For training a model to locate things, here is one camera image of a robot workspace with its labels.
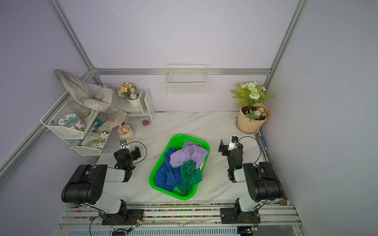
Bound purple t-shirt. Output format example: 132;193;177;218
170;142;209;168

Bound green plastic laundry basket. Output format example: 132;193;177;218
149;134;210;200

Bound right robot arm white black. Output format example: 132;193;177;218
218;137;284;226

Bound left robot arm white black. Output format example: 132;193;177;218
61;146;144;226

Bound cream ribbed pot pink flowers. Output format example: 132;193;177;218
117;124;135;143

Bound large terracotta flower pot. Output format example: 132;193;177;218
236;103;270;134

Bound floral printed packet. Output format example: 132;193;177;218
80;127;109;149

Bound beige cloth on rack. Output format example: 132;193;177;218
98;111;128;132

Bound pink small toy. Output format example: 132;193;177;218
142;120;150;126

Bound blue t-shirt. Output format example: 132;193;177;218
155;148;181;192

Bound green t-shirt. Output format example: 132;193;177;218
177;160;203;195

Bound white small shelf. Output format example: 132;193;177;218
113;88;156;123

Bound green white artificial flowers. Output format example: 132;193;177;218
231;82;275;108

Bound round floral tin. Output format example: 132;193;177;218
58;113;79;127

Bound small white pot peach flowers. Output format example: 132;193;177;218
118;82;139;107

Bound grey cloth bag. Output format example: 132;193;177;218
55;69;114;112

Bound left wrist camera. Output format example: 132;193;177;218
120;140;128;149

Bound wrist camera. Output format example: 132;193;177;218
120;140;128;149
230;136;239;145

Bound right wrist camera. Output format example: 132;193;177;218
230;136;239;145

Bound white tiered wire rack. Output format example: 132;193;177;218
40;92;118;156

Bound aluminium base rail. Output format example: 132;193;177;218
58;203;302;229

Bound white wire wall basket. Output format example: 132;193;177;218
164;64;208;95

